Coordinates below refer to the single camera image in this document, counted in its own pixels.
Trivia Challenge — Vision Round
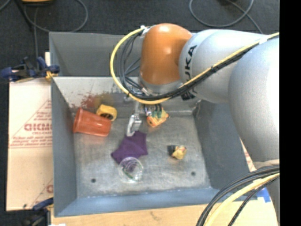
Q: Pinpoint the yellow and black toy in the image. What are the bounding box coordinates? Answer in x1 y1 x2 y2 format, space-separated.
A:
166 145 188 161

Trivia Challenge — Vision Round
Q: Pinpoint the yellow ring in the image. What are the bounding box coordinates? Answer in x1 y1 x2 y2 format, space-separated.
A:
96 104 118 122

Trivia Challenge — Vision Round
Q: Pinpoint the cardboard board with red print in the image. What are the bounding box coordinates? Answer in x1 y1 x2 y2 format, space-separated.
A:
5 78 55 212

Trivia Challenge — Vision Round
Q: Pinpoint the purple cloth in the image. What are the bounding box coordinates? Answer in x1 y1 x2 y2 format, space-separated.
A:
111 130 149 165

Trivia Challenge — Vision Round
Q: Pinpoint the grey metal bin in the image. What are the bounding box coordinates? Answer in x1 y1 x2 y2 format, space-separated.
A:
48 31 250 218

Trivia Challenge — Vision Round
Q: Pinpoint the clear glass bowl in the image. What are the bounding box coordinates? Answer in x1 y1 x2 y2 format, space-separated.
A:
118 156 144 184

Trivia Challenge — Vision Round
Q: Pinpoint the orange toy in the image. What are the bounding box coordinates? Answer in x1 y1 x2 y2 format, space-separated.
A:
146 113 169 128

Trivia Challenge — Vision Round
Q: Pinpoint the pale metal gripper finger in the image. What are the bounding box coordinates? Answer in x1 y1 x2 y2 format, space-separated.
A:
134 116 143 134
126 114 136 137

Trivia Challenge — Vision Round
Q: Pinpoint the orange plastic cup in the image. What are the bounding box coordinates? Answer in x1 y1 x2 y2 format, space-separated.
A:
72 107 112 137

